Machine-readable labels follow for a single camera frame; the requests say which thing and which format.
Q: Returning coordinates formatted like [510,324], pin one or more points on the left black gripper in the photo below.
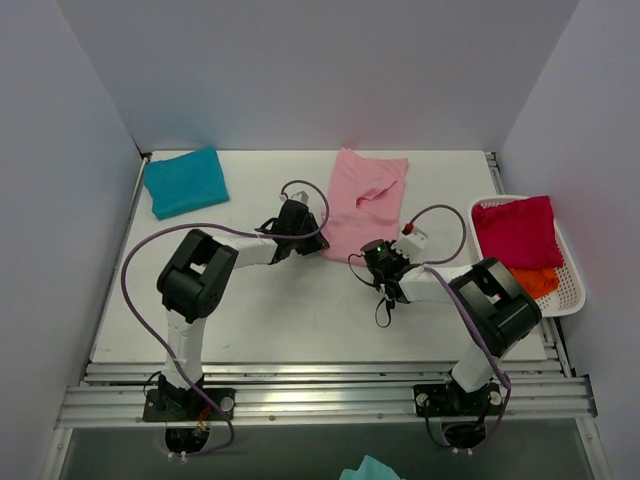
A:
[310,236]

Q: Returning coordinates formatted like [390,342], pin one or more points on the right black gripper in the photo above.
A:
[373,270]

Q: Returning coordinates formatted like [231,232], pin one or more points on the pink t shirt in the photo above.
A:
[365,197]

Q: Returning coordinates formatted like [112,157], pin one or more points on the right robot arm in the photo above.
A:
[496,310]

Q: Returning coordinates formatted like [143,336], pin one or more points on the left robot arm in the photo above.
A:
[194,280]

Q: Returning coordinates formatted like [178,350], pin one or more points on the folded teal t shirt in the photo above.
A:
[185,183]

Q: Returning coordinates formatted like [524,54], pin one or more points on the crimson t shirt in basket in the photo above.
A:
[520,234]

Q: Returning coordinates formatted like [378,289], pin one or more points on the orange t shirt in basket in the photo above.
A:
[536,282]

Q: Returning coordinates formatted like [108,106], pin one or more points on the white plastic basket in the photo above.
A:
[570,296]

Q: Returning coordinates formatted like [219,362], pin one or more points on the mint green cloth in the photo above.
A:
[370,469]

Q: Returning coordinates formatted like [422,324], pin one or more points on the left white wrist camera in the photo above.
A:
[301,197]

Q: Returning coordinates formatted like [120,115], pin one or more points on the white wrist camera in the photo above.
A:
[301,197]
[411,242]

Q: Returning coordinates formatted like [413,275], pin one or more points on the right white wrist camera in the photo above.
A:
[411,242]

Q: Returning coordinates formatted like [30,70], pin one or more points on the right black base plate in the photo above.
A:
[450,400]

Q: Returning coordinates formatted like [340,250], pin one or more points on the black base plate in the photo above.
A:
[161,406]
[450,400]

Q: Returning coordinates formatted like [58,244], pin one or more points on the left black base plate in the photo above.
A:
[161,406]

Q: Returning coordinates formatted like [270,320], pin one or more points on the aluminium rail frame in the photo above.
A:
[111,395]

